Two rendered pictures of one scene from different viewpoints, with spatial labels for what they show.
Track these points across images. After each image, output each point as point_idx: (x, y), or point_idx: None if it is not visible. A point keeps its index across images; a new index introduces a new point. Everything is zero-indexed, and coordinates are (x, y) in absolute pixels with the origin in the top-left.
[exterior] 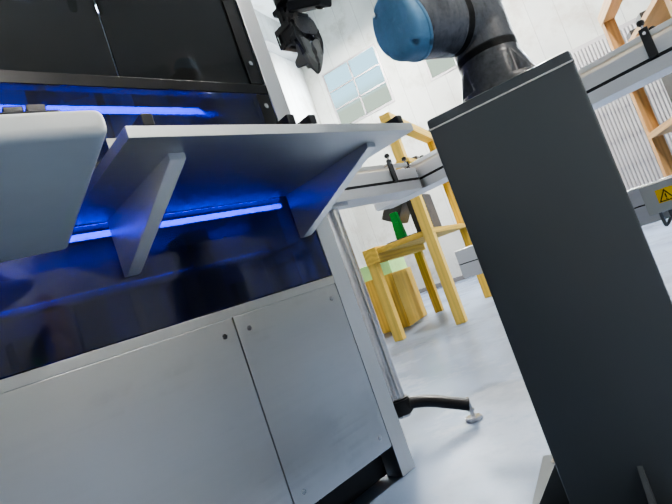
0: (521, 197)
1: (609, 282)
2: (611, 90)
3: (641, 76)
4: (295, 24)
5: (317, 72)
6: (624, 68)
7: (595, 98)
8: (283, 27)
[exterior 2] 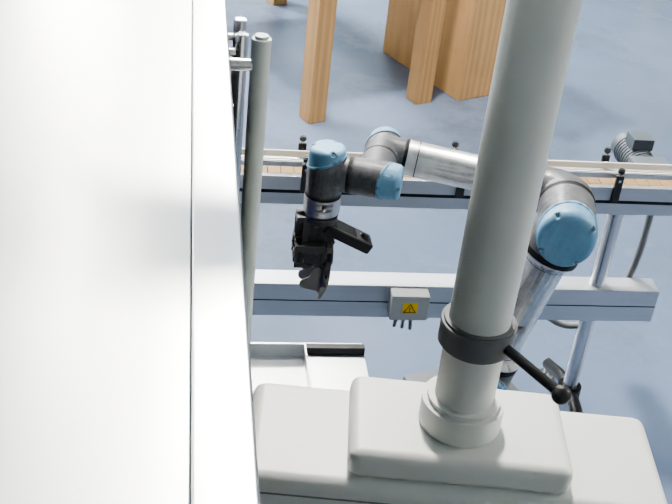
0: None
1: None
2: (413, 204)
3: (441, 206)
4: (332, 260)
5: (319, 298)
6: (432, 192)
7: (397, 203)
8: (312, 251)
